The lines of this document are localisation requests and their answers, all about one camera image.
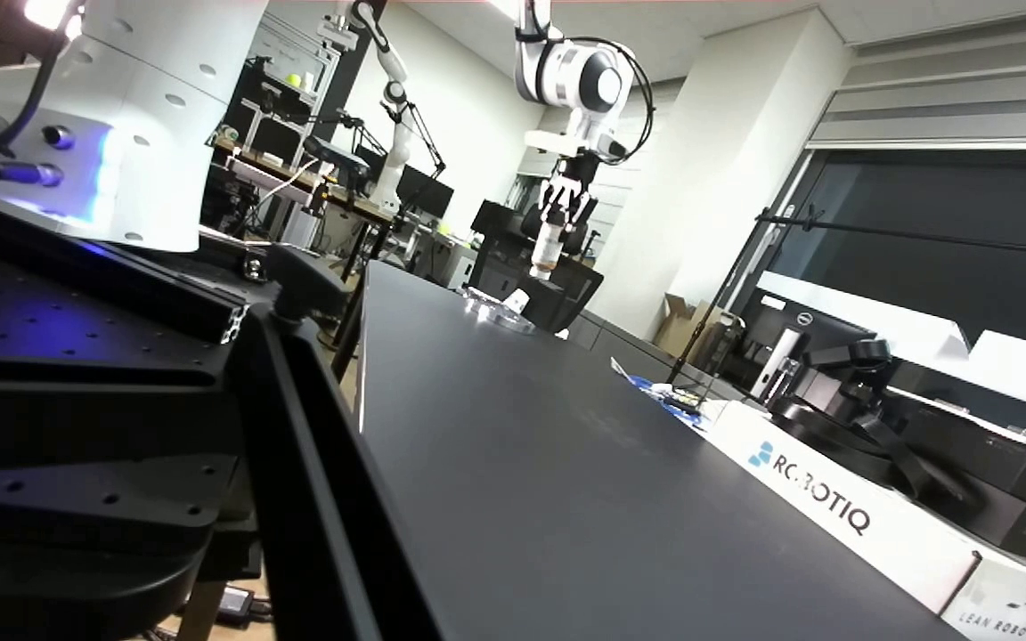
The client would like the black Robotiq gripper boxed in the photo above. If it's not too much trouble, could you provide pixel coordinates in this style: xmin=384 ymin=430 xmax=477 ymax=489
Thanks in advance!
xmin=535 ymin=145 xmax=605 ymax=235

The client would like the blue and white packet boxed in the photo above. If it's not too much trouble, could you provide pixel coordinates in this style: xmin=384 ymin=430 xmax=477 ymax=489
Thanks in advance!
xmin=605 ymin=356 xmax=708 ymax=433

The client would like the white plastic bottle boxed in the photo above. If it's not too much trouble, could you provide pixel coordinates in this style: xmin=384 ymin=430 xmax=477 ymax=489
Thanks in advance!
xmin=530 ymin=218 xmax=567 ymax=281

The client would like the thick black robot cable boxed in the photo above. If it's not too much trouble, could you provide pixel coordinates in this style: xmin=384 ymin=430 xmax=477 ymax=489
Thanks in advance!
xmin=0 ymin=31 xmax=70 ymax=172

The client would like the black object on table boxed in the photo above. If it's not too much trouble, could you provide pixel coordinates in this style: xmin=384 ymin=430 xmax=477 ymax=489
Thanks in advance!
xmin=468 ymin=197 xmax=611 ymax=339

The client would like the black tripod pole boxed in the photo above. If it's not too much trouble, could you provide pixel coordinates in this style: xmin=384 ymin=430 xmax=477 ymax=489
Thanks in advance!
xmin=667 ymin=203 xmax=1026 ymax=394

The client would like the black perforated mounting platform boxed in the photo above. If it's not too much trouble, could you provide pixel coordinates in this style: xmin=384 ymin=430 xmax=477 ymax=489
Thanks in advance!
xmin=0 ymin=187 xmax=447 ymax=641

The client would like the black computer case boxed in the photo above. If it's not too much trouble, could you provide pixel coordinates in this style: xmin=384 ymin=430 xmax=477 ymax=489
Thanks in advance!
xmin=882 ymin=379 xmax=1026 ymax=564

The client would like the cluttered wooden workbench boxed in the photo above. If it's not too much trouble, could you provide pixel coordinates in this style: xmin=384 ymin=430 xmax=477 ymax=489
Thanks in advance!
xmin=203 ymin=124 xmax=398 ymax=286

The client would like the white Robotiq cardboard box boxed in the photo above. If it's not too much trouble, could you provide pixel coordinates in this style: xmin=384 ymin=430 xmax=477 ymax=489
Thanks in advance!
xmin=699 ymin=394 xmax=984 ymax=615

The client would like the small white printed box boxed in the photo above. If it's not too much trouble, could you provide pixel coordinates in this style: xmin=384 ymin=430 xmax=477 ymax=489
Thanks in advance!
xmin=939 ymin=547 xmax=1026 ymax=641

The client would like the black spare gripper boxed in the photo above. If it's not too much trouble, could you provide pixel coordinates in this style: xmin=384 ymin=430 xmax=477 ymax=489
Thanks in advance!
xmin=770 ymin=335 xmax=969 ymax=516

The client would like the brown cardboard box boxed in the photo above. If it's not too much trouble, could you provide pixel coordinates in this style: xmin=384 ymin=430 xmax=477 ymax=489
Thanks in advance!
xmin=655 ymin=291 xmax=718 ymax=364

